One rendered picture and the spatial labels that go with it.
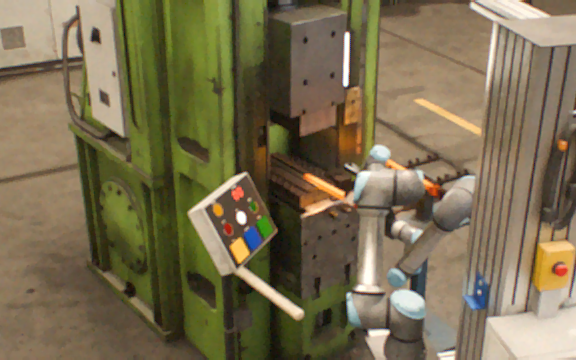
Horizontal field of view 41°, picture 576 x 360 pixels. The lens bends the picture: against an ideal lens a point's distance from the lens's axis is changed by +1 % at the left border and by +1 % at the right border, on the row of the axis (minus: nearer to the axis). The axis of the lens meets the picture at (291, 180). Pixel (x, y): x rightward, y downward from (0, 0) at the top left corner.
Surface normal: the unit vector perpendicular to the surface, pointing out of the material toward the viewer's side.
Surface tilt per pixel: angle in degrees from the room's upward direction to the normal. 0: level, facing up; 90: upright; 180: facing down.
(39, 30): 90
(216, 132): 89
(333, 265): 90
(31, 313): 0
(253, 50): 90
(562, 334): 0
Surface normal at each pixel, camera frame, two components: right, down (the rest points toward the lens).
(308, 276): 0.62, 0.35
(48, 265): 0.00, -0.89
